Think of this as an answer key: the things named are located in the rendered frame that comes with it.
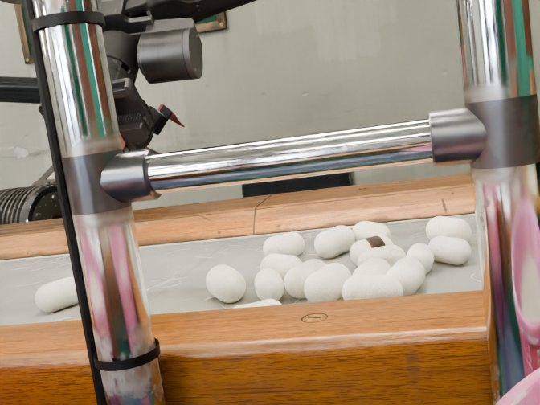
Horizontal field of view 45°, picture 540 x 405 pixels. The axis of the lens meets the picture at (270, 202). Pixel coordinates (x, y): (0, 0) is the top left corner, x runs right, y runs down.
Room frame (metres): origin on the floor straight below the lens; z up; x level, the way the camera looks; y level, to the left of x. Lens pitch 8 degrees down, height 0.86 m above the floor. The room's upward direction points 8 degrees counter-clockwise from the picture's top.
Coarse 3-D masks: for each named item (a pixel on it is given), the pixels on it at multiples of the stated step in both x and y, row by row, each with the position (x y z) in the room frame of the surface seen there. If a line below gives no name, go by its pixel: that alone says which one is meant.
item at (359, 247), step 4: (380, 236) 0.45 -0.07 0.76; (384, 236) 0.45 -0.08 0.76; (360, 240) 0.45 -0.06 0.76; (364, 240) 0.45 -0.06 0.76; (384, 240) 0.45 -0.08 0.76; (388, 240) 0.45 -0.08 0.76; (356, 244) 0.45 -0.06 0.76; (360, 244) 0.44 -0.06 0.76; (364, 244) 0.44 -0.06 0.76; (368, 244) 0.44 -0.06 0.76; (388, 244) 0.45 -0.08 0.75; (392, 244) 0.45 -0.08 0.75; (352, 248) 0.45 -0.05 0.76; (356, 248) 0.44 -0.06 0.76; (360, 248) 0.44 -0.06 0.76; (364, 248) 0.44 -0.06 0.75; (368, 248) 0.44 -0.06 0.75; (352, 252) 0.44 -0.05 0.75; (356, 252) 0.44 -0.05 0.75; (360, 252) 0.44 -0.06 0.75; (352, 256) 0.44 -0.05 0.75; (356, 256) 0.44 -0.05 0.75; (352, 260) 0.45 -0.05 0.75; (356, 260) 0.44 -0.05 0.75; (356, 264) 0.44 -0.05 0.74
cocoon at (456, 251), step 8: (432, 240) 0.43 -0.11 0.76; (440, 240) 0.43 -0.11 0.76; (448, 240) 0.42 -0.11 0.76; (456, 240) 0.42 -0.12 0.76; (464, 240) 0.42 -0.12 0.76; (432, 248) 0.43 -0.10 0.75; (440, 248) 0.42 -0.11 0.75; (448, 248) 0.42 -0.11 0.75; (456, 248) 0.41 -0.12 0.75; (464, 248) 0.41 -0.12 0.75; (440, 256) 0.42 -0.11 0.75; (448, 256) 0.41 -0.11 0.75; (456, 256) 0.41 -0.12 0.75; (464, 256) 0.41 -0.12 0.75; (456, 264) 0.42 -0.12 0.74
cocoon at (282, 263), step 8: (272, 256) 0.43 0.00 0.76; (280, 256) 0.43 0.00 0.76; (288, 256) 0.43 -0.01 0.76; (296, 256) 0.43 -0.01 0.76; (264, 264) 0.43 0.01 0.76; (272, 264) 0.43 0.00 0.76; (280, 264) 0.42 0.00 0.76; (288, 264) 0.42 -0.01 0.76; (296, 264) 0.42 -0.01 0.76; (280, 272) 0.42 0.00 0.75
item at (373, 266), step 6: (372, 258) 0.39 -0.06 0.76; (378, 258) 0.39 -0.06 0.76; (366, 264) 0.37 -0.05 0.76; (372, 264) 0.38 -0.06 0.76; (378, 264) 0.38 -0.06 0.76; (384, 264) 0.38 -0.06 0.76; (360, 270) 0.37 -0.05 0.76; (366, 270) 0.37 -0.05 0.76; (372, 270) 0.37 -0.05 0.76; (378, 270) 0.37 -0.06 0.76; (384, 270) 0.38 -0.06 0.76
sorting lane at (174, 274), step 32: (384, 224) 0.59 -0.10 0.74; (416, 224) 0.57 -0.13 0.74; (64, 256) 0.66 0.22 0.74; (160, 256) 0.59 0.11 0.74; (192, 256) 0.57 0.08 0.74; (224, 256) 0.55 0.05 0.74; (256, 256) 0.53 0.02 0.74; (320, 256) 0.50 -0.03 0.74; (0, 288) 0.55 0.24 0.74; (32, 288) 0.53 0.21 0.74; (160, 288) 0.47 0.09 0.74; (192, 288) 0.45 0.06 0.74; (448, 288) 0.37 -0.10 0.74; (480, 288) 0.36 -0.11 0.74; (0, 320) 0.44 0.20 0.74; (32, 320) 0.43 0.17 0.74; (64, 320) 0.42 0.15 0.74
